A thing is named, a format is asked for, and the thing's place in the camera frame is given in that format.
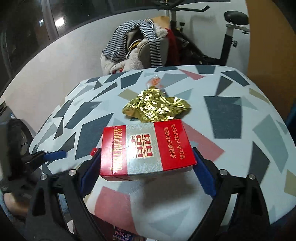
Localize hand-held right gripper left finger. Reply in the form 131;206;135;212
25;147;104;241

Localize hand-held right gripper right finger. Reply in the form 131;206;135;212
188;146;271;241

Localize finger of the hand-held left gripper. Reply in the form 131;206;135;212
22;150;67;164

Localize blue printed box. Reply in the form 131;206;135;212
112;228;148;241

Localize red cigarette box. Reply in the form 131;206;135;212
99;119;197;181

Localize gold foil wrapper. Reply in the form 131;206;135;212
122;85;192;122

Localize person's left hand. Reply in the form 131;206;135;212
1;192;30;218

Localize geometric patterned tablecloth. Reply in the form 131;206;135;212
28;65;296;237

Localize clear wrapper orange print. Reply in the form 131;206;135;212
144;74;168;96

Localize beige fleece garment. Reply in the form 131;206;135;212
100;50;145;76

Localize red cloth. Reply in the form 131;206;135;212
165;28;181;66

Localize black white striped shirt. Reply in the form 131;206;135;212
102;20;163;69

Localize grey chair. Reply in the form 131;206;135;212
136;37;170;69

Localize black garment yellow white stripes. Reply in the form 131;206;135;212
125;30;148;50

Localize orange wooden door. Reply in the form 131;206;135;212
245;0;296;109

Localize black exercise bike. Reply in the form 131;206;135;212
148;0;251;67

